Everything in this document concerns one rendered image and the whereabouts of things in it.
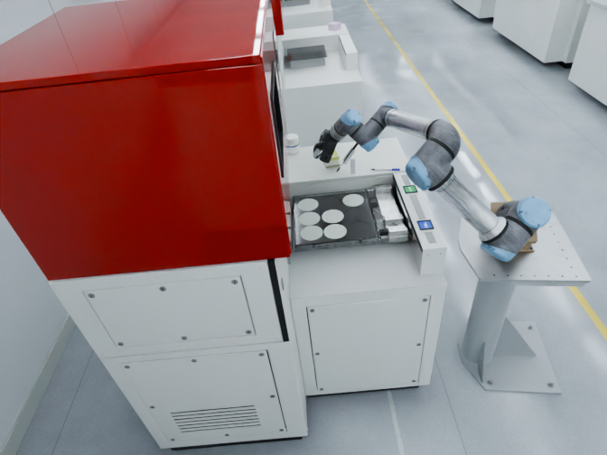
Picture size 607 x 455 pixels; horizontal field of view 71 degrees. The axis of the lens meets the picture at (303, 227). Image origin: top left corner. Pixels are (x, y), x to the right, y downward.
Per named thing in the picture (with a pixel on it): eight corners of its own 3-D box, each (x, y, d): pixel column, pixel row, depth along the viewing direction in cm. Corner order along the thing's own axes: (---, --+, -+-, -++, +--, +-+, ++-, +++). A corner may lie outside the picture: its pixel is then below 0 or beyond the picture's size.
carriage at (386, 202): (388, 243, 184) (388, 237, 182) (374, 194, 212) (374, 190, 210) (407, 241, 184) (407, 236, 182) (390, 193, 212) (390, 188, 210)
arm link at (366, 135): (387, 133, 178) (368, 115, 177) (370, 153, 179) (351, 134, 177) (383, 134, 186) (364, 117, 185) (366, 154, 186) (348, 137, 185)
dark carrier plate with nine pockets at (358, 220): (296, 246, 181) (296, 245, 181) (294, 199, 208) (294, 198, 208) (377, 237, 181) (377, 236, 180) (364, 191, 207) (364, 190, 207)
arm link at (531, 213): (546, 214, 164) (562, 208, 150) (523, 240, 164) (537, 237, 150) (520, 194, 166) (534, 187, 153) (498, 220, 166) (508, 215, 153)
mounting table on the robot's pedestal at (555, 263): (545, 231, 204) (553, 209, 196) (581, 303, 170) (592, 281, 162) (447, 231, 210) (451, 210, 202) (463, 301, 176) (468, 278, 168)
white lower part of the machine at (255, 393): (164, 457, 206) (98, 360, 155) (191, 321, 270) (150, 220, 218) (310, 444, 205) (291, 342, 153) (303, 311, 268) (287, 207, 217)
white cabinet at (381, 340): (307, 404, 220) (289, 300, 169) (300, 272, 295) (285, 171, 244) (431, 394, 219) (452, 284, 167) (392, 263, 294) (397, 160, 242)
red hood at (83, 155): (47, 281, 129) (-82, 91, 92) (123, 151, 192) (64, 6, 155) (293, 257, 128) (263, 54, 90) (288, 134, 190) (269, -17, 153)
